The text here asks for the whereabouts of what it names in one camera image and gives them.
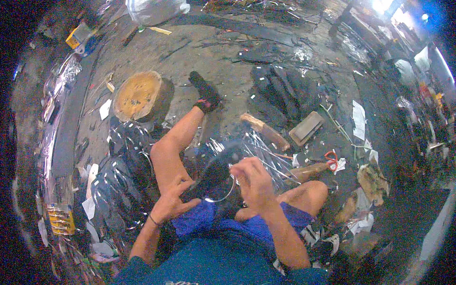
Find small white paper piece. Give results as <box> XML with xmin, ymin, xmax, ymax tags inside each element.
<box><xmin>99</xmin><ymin>99</ymin><xmax>112</xmax><ymax>121</ymax></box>

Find grey rectangular block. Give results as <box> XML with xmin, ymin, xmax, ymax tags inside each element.
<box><xmin>289</xmin><ymin>111</ymin><xmax>325</xmax><ymax>147</ymax></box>

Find white paper strip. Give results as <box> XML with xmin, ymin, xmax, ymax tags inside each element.
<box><xmin>85</xmin><ymin>163</ymin><xmax>100</xmax><ymax>200</ymax></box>

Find heap of shiny black packets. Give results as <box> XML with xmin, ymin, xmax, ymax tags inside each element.
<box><xmin>91</xmin><ymin>119</ymin><xmax>157</xmax><ymax>228</ymax></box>

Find yellow striped packet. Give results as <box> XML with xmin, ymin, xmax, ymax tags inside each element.
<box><xmin>47</xmin><ymin>205</ymin><xmax>76</xmax><ymax>236</ymax></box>

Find rough wooden stick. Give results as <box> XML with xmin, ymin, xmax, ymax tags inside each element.
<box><xmin>240</xmin><ymin>113</ymin><xmax>291</xmax><ymax>152</ymax></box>

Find yellow box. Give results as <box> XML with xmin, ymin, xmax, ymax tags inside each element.
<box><xmin>65</xmin><ymin>23</ymin><xmax>93</xmax><ymax>50</ymax></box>

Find heap of black sheets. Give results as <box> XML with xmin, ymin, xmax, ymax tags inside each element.
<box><xmin>247</xmin><ymin>64</ymin><xmax>328</xmax><ymax>125</ymax></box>

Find red handled scissors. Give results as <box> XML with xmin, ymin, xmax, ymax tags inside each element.
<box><xmin>323</xmin><ymin>151</ymin><xmax>339</xmax><ymax>173</ymax></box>

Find person's left hand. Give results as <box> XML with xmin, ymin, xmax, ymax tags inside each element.
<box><xmin>151</xmin><ymin>174</ymin><xmax>202</xmax><ymax>226</ymax></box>

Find large white paper sheet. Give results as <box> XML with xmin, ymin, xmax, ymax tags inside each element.
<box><xmin>352</xmin><ymin>100</ymin><xmax>367</xmax><ymax>141</ymax></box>

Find long silver foil strip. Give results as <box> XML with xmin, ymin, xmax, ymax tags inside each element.
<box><xmin>37</xmin><ymin>53</ymin><xmax>83</xmax><ymax>186</ymax></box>

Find torn brown cardboard piece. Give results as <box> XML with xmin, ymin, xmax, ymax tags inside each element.
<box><xmin>357</xmin><ymin>164</ymin><xmax>390</xmax><ymax>207</ymax></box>

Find person's right hand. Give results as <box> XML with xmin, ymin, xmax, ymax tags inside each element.
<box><xmin>230</xmin><ymin>156</ymin><xmax>283</xmax><ymax>217</ymax></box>

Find round wooden stump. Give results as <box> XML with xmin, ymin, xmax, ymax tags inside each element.
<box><xmin>113</xmin><ymin>71</ymin><xmax>174</xmax><ymax>123</ymax></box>

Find black and white packets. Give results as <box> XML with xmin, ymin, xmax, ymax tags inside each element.
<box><xmin>301</xmin><ymin>224</ymin><xmax>341</xmax><ymax>258</ymax></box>

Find person's body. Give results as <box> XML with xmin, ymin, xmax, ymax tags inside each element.
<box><xmin>114</xmin><ymin>228</ymin><xmax>332</xmax><ymax>285</ymax></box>

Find bent metal wire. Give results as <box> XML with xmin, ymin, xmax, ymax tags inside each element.
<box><xmin>204</xmin><ymin>164</ymin><xmax>238</xmax><ymax>204</ymax></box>

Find thin pale twig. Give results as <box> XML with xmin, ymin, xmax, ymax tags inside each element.
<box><xmin>319</xmin><ymin>103</ymin><xmax>373</xmax><ymax>150</ymax></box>

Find bundle of clear silver strips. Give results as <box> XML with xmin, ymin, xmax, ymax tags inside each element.
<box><xmin>242</xmin><ymin>132</ymin><xmax>303</xmax><ymax>186</ymax></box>

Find person's legs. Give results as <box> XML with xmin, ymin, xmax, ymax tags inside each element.
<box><xmin>150</xmin><ymin>71</ymin><xmax>330</xmax><ymax>246</ymax></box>

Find clear plastic bag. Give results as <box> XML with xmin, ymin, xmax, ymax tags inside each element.
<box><xmin>125</xmin><ymin>0</ymin><xmax>191</xmax><ymax>25</ymax></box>

